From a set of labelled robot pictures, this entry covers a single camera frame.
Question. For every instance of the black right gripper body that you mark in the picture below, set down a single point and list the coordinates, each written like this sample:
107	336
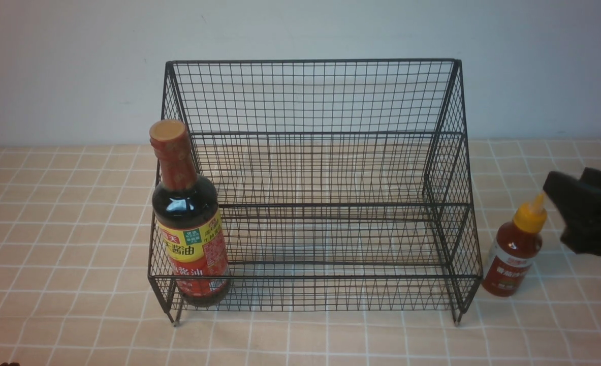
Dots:
583	234

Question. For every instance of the dark soy sauce bottle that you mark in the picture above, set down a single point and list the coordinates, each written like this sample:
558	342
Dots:
188	216

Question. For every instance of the red sauce bottle yellow cap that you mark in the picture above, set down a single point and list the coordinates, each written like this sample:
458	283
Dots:
514	249

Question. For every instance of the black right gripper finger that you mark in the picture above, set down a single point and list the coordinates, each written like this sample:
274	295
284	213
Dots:
559	190

